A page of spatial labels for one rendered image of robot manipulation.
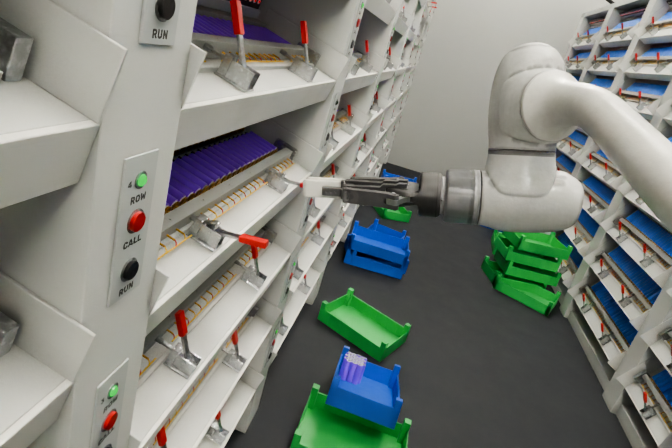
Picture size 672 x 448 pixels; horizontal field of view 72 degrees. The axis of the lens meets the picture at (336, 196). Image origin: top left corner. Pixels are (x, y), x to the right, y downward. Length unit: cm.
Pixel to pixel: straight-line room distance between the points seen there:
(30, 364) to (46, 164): 18
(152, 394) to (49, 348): 29
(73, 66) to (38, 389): 23
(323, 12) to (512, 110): 43
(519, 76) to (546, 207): 20
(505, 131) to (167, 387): 60
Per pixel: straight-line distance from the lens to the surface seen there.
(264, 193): 80
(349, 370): 159
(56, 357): 42
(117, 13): 32
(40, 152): 30
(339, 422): 152
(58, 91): 33
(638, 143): 61
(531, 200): 76
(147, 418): 67
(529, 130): 73
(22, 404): 41
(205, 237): 60
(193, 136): 45
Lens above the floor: 104
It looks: 19 degrees down
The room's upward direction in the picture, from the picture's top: 16 degrees clockwise
